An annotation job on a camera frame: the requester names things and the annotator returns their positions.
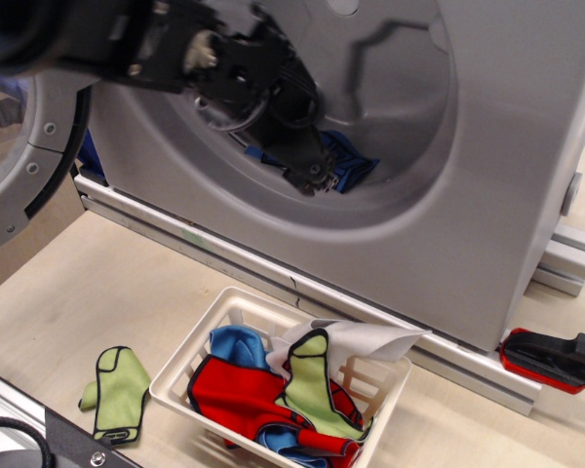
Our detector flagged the red black clamp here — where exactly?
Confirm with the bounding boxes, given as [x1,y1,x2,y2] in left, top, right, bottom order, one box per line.
[499,329,585,395]

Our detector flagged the red felt shirt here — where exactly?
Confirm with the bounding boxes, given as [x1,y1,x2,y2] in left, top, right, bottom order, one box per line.
[187,355,362,467]

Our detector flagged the green felt sock in basket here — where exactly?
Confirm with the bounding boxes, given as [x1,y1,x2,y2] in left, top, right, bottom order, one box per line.
[276,329,370,442]

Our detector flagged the white felt cloth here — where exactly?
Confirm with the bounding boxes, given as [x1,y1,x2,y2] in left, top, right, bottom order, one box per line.
[265,319,430,379]

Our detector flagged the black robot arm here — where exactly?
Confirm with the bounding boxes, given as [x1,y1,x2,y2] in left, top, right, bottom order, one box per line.
[0,1,335,195]

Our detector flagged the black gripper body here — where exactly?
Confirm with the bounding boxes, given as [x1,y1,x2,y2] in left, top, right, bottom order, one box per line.
[192,92,341,196]

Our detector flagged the black mount plate with cable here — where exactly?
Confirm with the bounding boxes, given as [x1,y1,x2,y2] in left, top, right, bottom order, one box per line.
[0,410,138,467]

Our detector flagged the grey toy washing machine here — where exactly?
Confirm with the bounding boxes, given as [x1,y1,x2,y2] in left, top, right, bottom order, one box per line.
[90,1,585,350]

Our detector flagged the blue felt jeans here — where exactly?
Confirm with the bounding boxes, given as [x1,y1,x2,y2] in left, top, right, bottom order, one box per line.
[244,130,379,196]

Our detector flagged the blue felt cloth in basket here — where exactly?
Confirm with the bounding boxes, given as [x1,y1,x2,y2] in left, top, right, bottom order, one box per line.
[210,325,270,371]

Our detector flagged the white plastic laundry basket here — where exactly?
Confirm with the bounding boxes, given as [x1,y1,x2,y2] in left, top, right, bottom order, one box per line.
[150,287,411,467]

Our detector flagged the grey round washer door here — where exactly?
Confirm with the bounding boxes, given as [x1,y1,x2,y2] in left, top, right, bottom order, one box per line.
[0,70,96,247]

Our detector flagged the aluminium table edge rail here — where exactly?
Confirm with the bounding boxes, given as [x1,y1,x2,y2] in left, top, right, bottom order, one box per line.
[0,378,46,452]

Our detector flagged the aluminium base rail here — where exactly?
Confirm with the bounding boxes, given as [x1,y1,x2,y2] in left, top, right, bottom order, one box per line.
[72,174,585,417]

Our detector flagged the green felt sock on table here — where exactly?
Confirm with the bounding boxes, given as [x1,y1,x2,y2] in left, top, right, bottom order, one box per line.
[78,346,151,446]

